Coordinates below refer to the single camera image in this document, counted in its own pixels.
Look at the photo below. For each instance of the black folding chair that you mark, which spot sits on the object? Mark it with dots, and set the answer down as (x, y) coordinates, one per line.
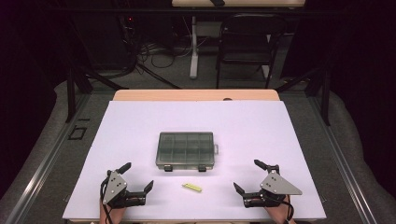
(246, 46)

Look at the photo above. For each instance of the grey clear compartment box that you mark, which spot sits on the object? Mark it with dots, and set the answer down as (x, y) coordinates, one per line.
(185, 151)

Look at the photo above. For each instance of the black horizontal frame bar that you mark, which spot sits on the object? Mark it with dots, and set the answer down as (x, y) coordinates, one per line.
(155, 10)

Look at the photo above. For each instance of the white desk leg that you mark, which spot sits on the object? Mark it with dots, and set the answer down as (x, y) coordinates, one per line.
(194, 62)

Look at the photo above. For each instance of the light wooden table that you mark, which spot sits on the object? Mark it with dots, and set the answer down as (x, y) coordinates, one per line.
(193, 94)

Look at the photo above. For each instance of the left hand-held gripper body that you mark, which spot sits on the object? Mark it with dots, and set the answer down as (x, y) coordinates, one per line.
(115, 186)

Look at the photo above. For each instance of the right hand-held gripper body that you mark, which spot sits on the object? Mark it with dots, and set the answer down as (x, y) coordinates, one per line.
(275, 186)

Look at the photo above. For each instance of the white table board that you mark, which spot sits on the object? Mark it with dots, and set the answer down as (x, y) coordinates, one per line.
(249, 130)

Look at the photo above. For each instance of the person's left hand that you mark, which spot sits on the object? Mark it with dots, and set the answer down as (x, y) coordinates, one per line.
(115, 215)

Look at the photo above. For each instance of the black metal frame stand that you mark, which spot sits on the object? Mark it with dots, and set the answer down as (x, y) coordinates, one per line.
(71, 93)
(325, 99)

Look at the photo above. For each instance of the grey metal floor rail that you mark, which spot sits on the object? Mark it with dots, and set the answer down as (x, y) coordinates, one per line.
(339, 161)
(46, 161)

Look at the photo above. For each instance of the small yellow stick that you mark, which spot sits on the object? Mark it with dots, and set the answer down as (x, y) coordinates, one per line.
(192, 187)

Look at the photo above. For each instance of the light wooden desk top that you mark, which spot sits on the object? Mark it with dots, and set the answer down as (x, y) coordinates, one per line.
(249, 3)

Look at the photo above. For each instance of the person's right hand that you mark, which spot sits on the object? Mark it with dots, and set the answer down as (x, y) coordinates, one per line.
(280, 213)

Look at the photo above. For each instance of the black object on desk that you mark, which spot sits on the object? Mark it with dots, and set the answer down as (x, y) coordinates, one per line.
(217, 2)

